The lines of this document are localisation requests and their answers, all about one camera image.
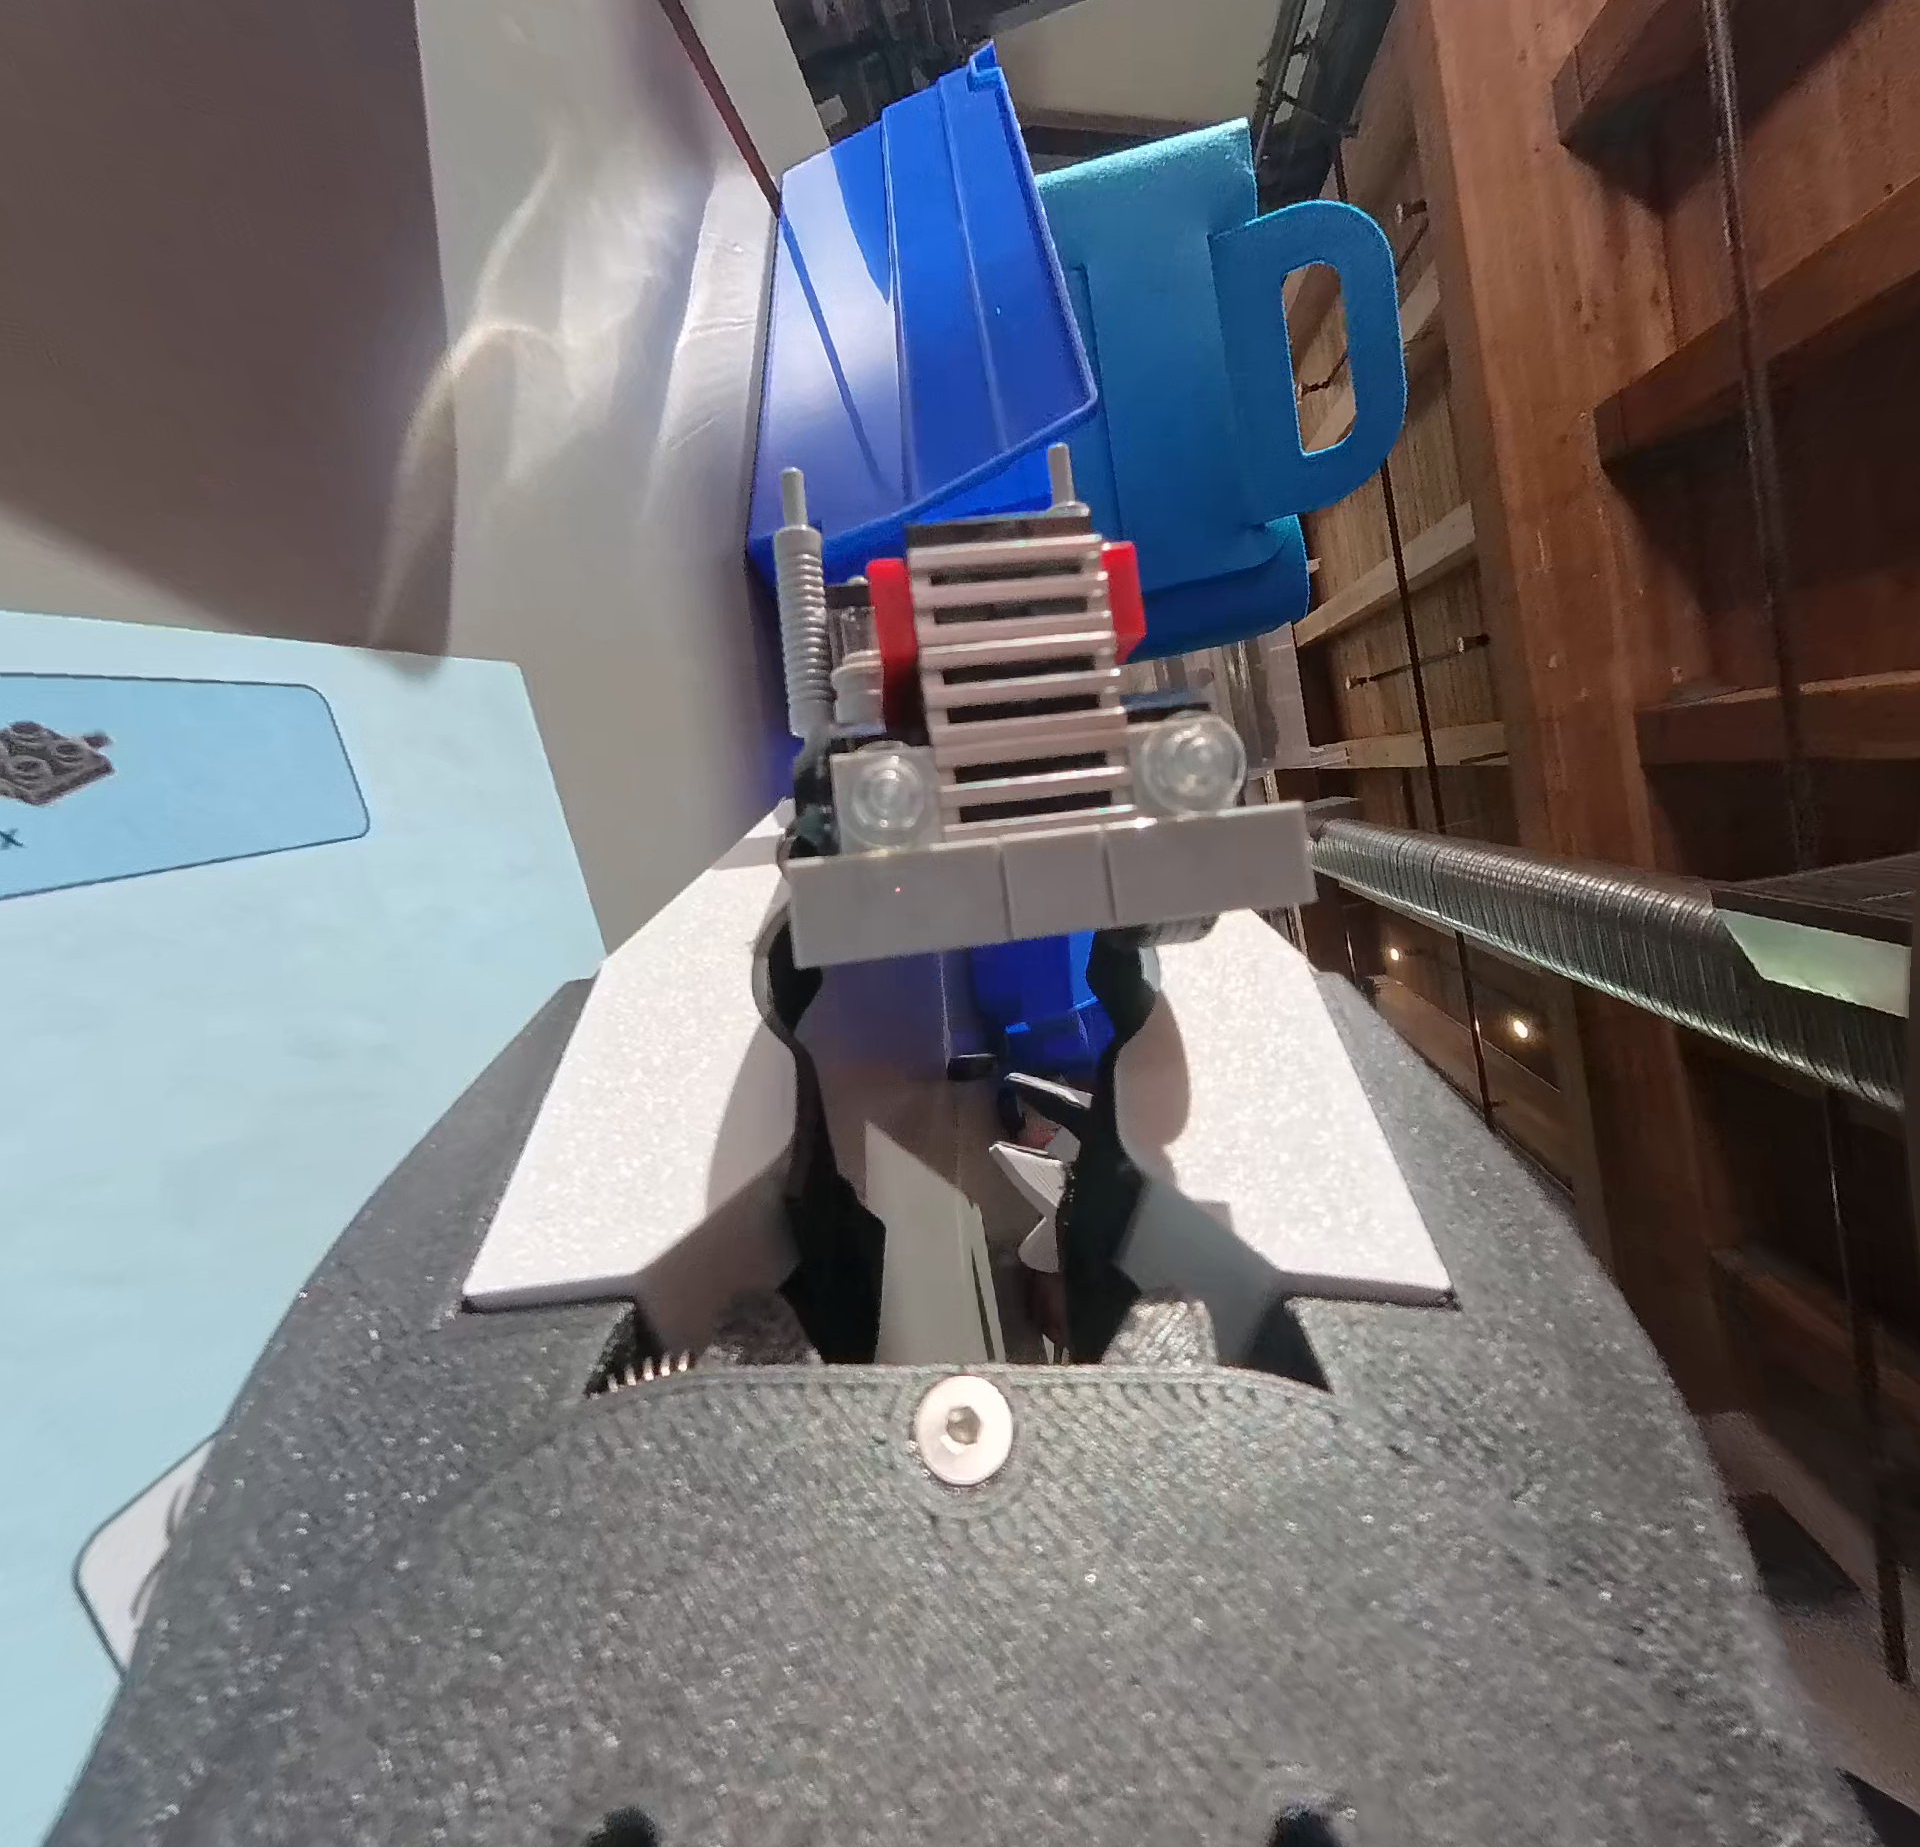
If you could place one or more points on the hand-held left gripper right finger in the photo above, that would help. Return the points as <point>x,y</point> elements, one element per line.
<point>1291,1129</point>

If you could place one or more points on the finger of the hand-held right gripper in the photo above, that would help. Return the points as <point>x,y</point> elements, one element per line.
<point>1035,1195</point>

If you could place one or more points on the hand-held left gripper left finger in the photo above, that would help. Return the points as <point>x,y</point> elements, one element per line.
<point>645,1113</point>

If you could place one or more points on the toy brick truck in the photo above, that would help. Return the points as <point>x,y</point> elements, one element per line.
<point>1021,739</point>

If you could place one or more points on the blue plastic bin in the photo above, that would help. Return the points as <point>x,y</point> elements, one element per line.
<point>901,303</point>
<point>1035,1001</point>

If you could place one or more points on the clear plastic storage box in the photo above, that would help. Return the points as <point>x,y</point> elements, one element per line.
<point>1252,723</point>

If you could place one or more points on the light blue instruction booklet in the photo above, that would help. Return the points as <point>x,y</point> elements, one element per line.
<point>225,1053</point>

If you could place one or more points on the teal felt bag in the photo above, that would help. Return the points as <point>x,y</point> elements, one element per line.
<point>1171,377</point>

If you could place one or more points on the wooden shelf unit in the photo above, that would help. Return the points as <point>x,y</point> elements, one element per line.
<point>1574,377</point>

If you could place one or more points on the flexible metal duct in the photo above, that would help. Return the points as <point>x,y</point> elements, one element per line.
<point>1530,903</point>

